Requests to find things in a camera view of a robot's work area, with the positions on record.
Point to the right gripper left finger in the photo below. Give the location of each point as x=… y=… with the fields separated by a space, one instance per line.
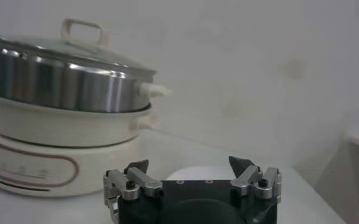
x=142 y=179

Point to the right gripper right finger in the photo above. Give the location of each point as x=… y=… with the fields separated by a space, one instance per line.
x=244 y=176

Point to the round glass pot lid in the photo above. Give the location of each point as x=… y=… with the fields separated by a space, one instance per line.
x=75 y=51

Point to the stainless steel steamer basket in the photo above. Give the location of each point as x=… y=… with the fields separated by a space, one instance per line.
x=60 y=88

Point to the round white plate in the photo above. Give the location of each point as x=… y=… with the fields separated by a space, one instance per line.
x=197 y=173

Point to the cream electric cooker pot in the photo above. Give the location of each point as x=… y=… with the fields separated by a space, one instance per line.
x=60 y=128

